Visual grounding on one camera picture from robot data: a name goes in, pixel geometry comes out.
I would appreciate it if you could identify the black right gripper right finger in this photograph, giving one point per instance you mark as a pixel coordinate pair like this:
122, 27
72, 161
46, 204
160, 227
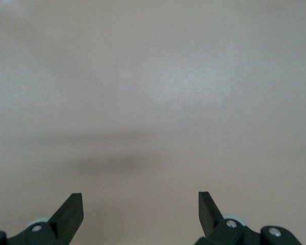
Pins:
209, 219

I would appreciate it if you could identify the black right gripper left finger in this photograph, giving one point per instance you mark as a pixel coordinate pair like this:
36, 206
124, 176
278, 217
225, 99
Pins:
66, 219

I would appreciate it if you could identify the brown table mat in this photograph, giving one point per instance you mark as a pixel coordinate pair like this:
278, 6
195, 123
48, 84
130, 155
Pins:
153, 89

